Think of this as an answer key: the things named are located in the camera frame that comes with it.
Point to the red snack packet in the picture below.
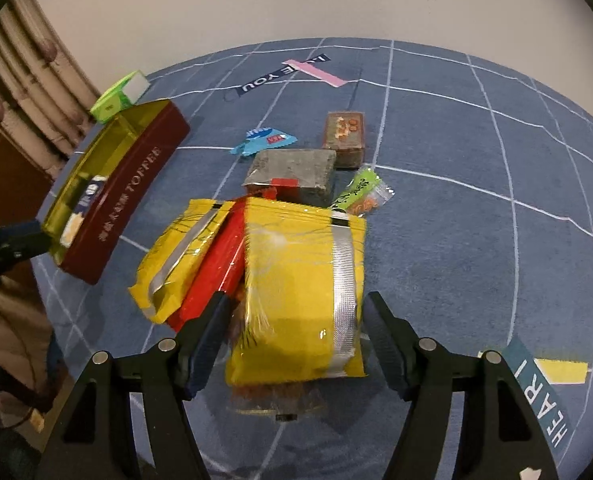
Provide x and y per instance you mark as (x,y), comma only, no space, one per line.
(216,265)

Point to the green tissue pack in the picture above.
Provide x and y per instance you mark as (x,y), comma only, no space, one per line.
(111,100)

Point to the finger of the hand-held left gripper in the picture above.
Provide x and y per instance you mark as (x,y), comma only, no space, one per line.
(14,245)

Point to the pale flat packet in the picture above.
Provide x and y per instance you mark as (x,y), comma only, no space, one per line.
(72,232)

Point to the blue grid blanket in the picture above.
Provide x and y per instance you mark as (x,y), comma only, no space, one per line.
(451,235)

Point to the blue candy wrapper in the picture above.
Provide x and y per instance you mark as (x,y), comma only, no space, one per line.
(264,139)

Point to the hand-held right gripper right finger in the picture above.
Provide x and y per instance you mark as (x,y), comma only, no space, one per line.
(394,355)

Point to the large yellow snack packet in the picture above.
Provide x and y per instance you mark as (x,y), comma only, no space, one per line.
(291,285)

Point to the brown snack box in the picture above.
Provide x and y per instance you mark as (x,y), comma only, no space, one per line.
(344,132)

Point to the gold metal tin box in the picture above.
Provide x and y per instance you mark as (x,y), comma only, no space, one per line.
(126,195)

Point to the blue white small packet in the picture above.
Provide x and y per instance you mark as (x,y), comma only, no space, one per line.
(90,195)

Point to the green clear snack packet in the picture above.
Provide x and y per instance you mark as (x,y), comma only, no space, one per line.
(361,190)

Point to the clear bag of dark tea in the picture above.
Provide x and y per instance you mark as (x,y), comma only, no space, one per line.
(291,167)

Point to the beige patterned curtain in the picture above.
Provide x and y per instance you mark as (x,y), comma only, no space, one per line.
(26,85)

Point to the brown wooden furniture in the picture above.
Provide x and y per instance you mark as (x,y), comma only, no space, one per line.
(1,175)

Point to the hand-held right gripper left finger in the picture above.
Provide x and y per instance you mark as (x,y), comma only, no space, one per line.
(209,350)

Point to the beige cloth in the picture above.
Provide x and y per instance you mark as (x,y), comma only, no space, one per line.
(11,330)

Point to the small yellow snack packet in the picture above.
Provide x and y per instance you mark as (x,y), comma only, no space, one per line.
(176,255)

